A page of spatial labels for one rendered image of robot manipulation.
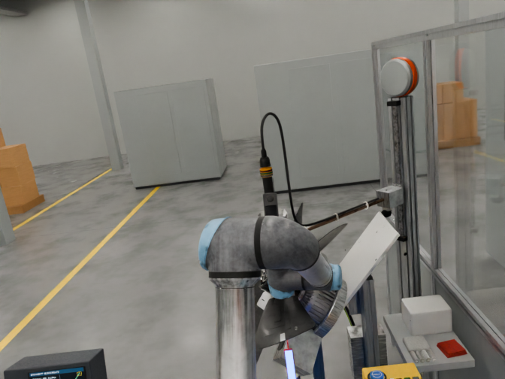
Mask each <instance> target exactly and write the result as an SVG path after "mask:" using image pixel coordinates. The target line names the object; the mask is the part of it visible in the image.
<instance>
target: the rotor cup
mask: <svg viewBox="0 0 505 379"><path fill-rule="evenodd" d="M266 274H267V270H266V269H265V271H264V272H263V274H262V276H261V279H260V281H259V288H260V289H262V290H264V291H265V292H267V293H269V294H271V293H270V290H269V286H268V277H266ZM299 293H300V290H295V295H296V296H298V295H299Z"/></svg>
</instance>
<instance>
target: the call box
mask: <svg viewBox="0 0 505 379"><path fill-rule="evenodd" d="M375 370H378V371H381V372H382V373H383V374H384V379H396V378H402V379H404V378H405V377H410V379H413V377H417V376H418V377H419V379H422V377H421V375H420V373H419V372H418V370H417V368H416V366H415V364H414V363H413V362H411V363H404V364H397V365H384V366H377V367H369V368H363V369H362V377H363V379H370V372H371V371H375Z"/></svg>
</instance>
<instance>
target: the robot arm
mask: <svg viewBox="0 0 505 379"><path fill-rule="evenodd" d="M263 202H264V210H263V211H262V212H261V213H259V215H258V216H257V217H225V218H219V219H214V220H211V221H210V222H209V223H208V224H207V225H206V226H205V227H204V229H203V232H202V233H201V237H200V241H199V245H198V259H199V260H200V265H201V267H202V268H203V269H205V270H206V271H209V280H210V281H211V282H212V283H213V284H214V285H215V287H216V379H256V325H255V284H256V283H257V282H258V281H259V279H260V278H261V270H262V269H266V270H267V276H268V286H269V290H270V293H271V295H272V296H273V297H274V298H276V299H284V298H289V297H291V296H292V295H293V294H294V291H295V290H328V291H332V290H340V289H341V287H342V270H341V267H340V266H339V265H333V264H328V263H327V262H326V260H325V258H324V257H323V255H322V254H321V253H320V246H319V242H318V241H317V239H316V237H315V236H314V234H313V233H312V232H311V231H310V230H308V229H307V228H305V227H304V226H302V225H300V224H299V223H296V222H294V221H292V220H289V219H287V218H288V217H287V212H286V211H285V210H283V209H282V208H278V203H277V194H276V193H264V194H263Z"/></svg>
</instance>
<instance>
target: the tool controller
mask: <svg viewBox="0 0 505 379"><path fill-rule="evenodd" d="M4 377H5V379H107V372H106V365H105V359H104V349H103V348H99V349H91V350H79V351H72V352H65V353H52V354H45V355H39V356H26V357H23V358H22V359H21V360H19V361H18V362H16V363H14V364H13V365H12V366H10V367H9V368H7V369H5V370H4Z"/></svg>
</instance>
